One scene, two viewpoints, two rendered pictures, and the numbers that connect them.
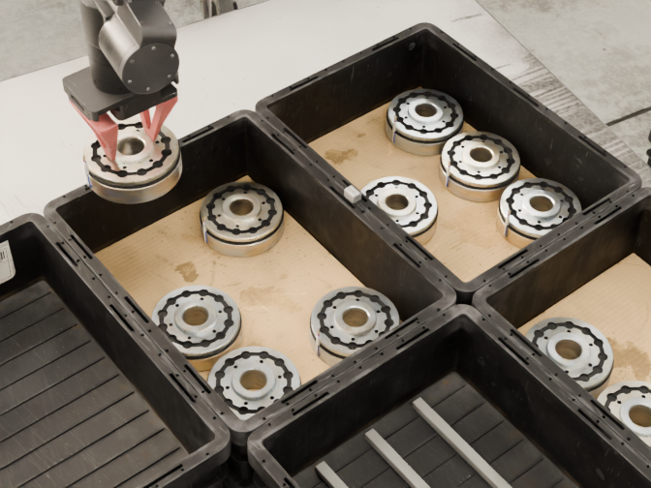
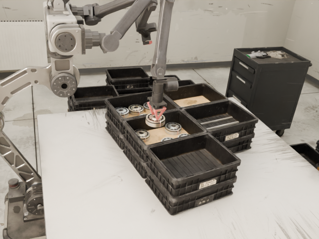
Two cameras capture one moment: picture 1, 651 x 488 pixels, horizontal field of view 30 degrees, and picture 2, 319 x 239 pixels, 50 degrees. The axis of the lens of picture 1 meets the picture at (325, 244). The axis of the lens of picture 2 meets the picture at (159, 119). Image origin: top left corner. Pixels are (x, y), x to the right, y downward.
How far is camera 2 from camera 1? 191 cm
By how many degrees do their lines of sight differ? 64
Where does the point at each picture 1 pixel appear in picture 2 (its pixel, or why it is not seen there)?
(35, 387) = (178, 167)
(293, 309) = (164, 135)
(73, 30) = not seen: outside the picture
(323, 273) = (156, 131)
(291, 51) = (62, 138)
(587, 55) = not seen: hidden behind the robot
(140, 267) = not seen: hidden behind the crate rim
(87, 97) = (162, 104)
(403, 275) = (170, 115)
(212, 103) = (74, 151)
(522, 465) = (201, 121)
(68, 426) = (188, 163)
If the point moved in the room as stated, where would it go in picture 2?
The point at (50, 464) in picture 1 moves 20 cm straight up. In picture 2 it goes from (197, 166) to (202, 134)
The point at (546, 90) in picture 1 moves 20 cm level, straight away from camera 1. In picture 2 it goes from (96, 111) to (73, 105)
